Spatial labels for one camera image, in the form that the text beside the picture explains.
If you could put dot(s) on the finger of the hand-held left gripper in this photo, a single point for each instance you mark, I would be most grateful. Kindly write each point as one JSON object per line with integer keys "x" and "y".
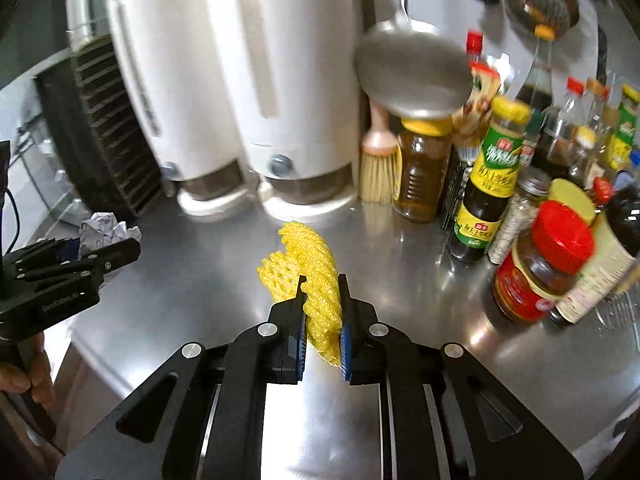
{"x": 105, "y": 260}
{"x": 50, "y": 252}

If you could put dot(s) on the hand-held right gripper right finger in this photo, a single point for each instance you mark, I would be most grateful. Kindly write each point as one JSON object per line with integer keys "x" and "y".
{"x": 346, "y": 350}

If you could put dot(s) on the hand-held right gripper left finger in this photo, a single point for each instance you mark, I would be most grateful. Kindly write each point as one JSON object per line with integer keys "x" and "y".
{"x": 300, "y": 345}

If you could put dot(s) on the white paper ball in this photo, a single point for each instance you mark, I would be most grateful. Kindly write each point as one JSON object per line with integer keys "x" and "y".
{"x": 107, "y": 227}

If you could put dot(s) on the yellow foam net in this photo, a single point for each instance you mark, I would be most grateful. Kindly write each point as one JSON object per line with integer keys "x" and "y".
{"x": 312, "y": 265}

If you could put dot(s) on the person's left hand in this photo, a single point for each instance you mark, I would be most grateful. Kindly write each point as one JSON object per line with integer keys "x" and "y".
{"x": 37, "y": 370}

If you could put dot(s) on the wooden bristle brush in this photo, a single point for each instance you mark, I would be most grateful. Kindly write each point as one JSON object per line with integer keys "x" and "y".
{"x": 379, "y": 175}

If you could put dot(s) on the cooking oil bottle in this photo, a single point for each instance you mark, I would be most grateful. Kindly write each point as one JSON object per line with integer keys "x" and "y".
{"x": 420, "y": 180}

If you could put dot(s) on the red lid sauce jar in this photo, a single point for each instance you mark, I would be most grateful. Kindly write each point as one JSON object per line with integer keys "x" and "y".
{"x": 540, "y": 280}

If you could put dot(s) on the white grain dispenser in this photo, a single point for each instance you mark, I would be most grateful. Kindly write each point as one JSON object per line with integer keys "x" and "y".
{"x": 165, "y": 60}
{"x": 300, "y": 85}

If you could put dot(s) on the metal lid spice jar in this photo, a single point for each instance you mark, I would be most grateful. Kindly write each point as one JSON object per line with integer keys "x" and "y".
{"x": 517, "y": 220}

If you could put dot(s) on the green label sauce bottle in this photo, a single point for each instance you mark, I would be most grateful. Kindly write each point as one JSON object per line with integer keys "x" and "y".
{"x": 492, "y": 165}

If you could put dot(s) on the dark bottle cream label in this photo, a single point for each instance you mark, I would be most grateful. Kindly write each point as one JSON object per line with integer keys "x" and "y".
{"x": 595, "y": 270}

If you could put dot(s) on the yellow lid jar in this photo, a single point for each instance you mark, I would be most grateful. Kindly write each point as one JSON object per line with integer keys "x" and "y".
{"x": 570, "y": 190}

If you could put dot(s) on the metal ladle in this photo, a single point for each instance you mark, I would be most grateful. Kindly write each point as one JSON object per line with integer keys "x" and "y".
{"x": 410, "y": 70}

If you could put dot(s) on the printed seasoning packet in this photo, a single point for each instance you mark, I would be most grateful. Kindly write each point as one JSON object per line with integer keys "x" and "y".
{"x": 482, "y": 92}

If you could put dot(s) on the clear bottle dark liquid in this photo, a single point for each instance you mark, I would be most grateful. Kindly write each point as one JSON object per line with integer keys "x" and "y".
{"x": 557, "y": 145}

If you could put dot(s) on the small yellow cap bottle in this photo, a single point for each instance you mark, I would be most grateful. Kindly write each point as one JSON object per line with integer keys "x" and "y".
{"x": 584, "y": 152}

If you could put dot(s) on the tall dark orange cap bottle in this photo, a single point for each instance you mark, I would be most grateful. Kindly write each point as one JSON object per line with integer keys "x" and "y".
{"x": 537, "y": 80}

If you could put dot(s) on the red cap bottle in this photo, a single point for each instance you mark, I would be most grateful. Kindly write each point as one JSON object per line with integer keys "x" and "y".
{"x": 475, "y": 42}

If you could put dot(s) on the slim orange cap bottle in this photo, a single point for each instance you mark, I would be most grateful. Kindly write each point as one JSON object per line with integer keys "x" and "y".
{"x": 597, "y": 105}

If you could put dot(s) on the yellow green label bottle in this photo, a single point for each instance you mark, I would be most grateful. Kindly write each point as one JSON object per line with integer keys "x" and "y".
{"x": 625, "y": 135}

